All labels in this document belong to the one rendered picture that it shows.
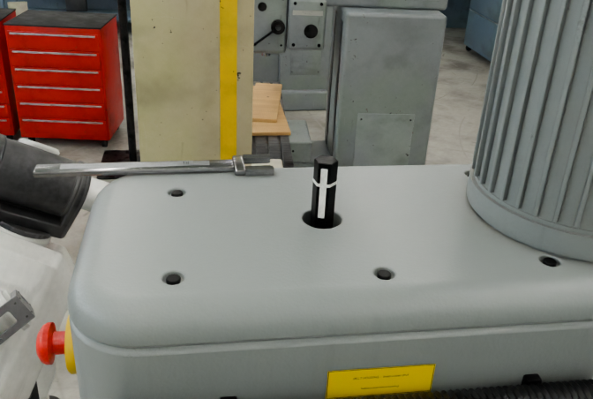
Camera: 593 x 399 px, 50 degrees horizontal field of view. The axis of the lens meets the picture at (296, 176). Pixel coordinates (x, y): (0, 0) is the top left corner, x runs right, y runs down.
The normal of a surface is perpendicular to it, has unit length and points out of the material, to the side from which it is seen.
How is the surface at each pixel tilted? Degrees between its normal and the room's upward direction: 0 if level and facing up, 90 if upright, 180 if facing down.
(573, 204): 90
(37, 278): 58
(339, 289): 9
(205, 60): 90
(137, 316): 45
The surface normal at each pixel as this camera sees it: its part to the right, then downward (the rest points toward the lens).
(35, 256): 0.46, -0.70
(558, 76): -0.71, 0.28
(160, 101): 0.15, 0.44
